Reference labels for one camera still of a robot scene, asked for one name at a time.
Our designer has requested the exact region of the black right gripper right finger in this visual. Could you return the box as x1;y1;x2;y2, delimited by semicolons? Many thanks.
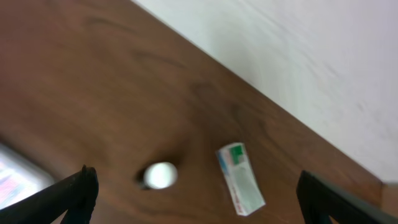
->
296;170;397;224

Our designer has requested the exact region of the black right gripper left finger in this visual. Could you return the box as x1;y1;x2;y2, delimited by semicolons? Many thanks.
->
1;166;99;224

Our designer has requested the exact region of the black tube with white cap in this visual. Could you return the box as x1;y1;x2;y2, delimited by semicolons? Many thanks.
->
135;162;178;190

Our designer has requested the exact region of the white green medicine box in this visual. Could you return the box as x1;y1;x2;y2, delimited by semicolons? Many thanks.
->
216;142;266;217

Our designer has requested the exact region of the clear plastic container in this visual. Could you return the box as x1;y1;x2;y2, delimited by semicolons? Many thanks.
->
1;144;55;209

